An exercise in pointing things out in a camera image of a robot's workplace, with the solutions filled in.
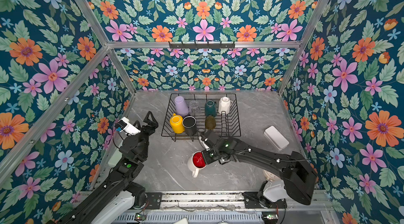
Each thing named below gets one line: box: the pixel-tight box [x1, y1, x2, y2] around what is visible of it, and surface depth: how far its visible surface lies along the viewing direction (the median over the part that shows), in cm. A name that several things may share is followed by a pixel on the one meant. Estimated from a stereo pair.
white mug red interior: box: [187, 150, 207, 178], surface depth 75 cm
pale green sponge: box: [107, 147, 123, 168], surface depth 87 cm
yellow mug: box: [169, 113, 186, 135], surface depth 92 cm
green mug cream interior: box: [204, 99, 217, 118], surface depth 98 cm
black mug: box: [182, 115, 198, 137], surface depth 92 cm
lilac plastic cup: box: [174, 95, 190, 117], surface depth 99 cm
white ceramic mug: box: [218, 96, 234, 115], surface depth 100 cm
